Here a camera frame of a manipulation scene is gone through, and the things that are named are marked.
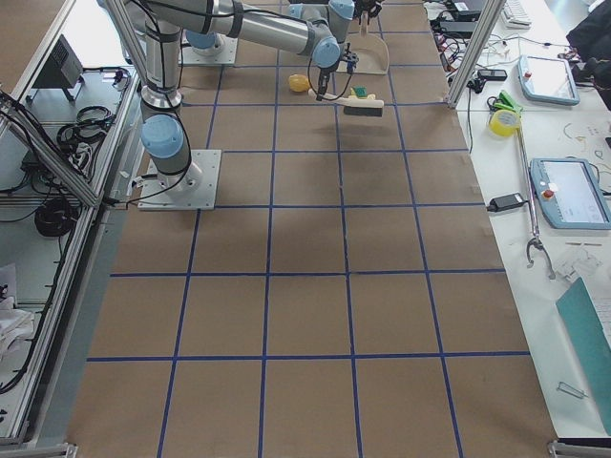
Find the far teach pendant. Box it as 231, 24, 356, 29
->
517, 55, 580, 106

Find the green yellow sponge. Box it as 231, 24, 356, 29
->
350, 86, 368, 98

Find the yellow curved bread piece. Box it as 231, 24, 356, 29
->
348, 94, 377, 101

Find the teal folder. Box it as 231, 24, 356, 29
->
556, 278, 610, 434

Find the yellow toy potato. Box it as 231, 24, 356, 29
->
287, 73, 311, 94

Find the near teach pendant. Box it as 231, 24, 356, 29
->
530, 158, 610, 230

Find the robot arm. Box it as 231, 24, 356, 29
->
100, 1, 358, 192

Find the white hand brush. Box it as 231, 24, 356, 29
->
307, 89, 385, 117

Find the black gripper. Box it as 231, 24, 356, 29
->
314, 45, 358, 100
353, 0, 382, 19

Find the aluminium frame post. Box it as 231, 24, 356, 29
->
446, 0, 505, 109

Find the teach pendant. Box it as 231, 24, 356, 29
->
530, 158, 610, 230
517, 55, 580, 106

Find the long metal grabber tool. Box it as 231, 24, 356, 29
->
516, 127, 556, 281

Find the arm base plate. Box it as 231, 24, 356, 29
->
181, 35, 238, 67
137, 149, 221, 211

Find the black power adapter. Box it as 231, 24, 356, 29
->
486, 193, 528, 213

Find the green clamp tool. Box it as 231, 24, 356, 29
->
487, 90, 523, 115

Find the beige plastic dustpan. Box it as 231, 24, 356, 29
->
347, 11, 390, 75

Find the yellow tape roll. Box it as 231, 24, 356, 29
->
488, 110, 521, 138

